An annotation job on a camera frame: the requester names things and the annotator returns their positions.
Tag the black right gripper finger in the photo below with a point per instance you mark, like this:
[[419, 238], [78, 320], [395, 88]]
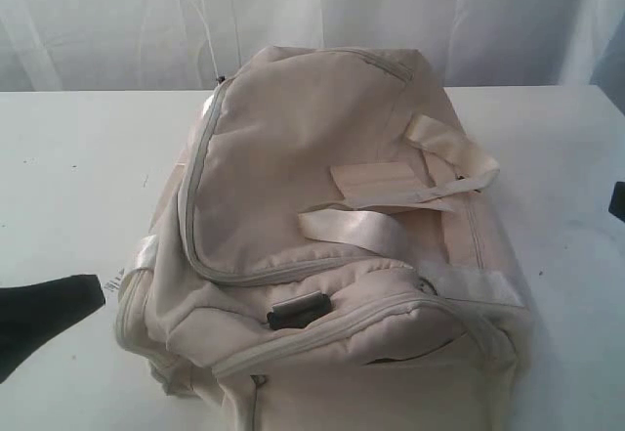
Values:
[[617, 201]]

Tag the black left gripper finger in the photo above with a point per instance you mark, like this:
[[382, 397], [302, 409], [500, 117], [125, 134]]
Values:
[[34, 314]]

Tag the beige fabric duffel bag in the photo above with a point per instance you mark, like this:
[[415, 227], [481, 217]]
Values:
[[324, 255]]

